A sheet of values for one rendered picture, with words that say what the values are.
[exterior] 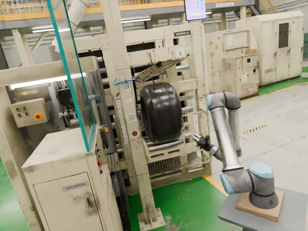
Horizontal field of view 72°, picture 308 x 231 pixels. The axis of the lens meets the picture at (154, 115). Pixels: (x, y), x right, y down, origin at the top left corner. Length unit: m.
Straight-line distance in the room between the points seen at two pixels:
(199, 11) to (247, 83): 2.40
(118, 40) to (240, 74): 5.07
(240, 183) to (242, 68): 5.24
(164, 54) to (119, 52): 0.53
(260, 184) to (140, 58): 1.47
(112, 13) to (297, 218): 1.96
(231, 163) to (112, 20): 1.41
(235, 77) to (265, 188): 5.03
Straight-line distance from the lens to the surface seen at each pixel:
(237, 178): 1.59
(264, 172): 1.61
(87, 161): 1.34
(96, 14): 7.47
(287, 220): 1.77
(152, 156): 2.07
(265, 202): 1.73
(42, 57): 11.10
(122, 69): 1.88
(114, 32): 1.89
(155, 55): 2.19
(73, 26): 2.20
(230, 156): 1.61
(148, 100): 1.84
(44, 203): 1.51
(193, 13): 6.00
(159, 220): 2.59
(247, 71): 6.74
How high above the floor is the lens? 1.77
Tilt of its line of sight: 17 degrees down
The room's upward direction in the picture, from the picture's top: 9 degrees counter-clockwise
